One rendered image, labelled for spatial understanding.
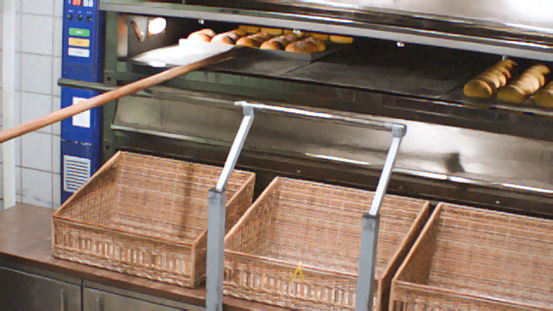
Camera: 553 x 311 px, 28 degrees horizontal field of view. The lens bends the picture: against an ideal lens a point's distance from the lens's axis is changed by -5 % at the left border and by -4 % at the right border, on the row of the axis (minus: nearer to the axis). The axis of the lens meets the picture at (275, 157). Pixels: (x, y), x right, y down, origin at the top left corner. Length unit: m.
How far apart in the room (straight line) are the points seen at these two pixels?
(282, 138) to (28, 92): 1.07
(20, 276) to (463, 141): 1.58
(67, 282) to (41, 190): 0.73
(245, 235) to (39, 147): 1.06
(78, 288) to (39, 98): 0.90
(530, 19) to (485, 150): 0.47
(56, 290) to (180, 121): 0.76
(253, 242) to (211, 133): 0.44
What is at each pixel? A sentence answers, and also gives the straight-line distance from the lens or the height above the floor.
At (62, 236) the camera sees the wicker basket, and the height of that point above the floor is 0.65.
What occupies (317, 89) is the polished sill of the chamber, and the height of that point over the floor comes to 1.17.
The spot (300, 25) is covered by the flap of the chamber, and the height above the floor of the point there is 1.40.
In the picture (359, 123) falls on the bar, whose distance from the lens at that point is 3.48.
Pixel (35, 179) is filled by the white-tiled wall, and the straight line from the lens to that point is 4.55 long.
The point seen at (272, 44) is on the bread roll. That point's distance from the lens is 4.43.
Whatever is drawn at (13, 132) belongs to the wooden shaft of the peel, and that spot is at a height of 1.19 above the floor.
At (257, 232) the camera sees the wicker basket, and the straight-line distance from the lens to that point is 3.91.
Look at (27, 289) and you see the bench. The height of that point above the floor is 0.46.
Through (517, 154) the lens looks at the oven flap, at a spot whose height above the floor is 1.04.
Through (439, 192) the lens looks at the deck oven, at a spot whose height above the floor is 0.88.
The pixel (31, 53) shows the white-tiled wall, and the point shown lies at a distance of 4.45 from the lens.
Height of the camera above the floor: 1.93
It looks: 15 degrees down
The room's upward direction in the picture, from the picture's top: 3 degrees clockwise
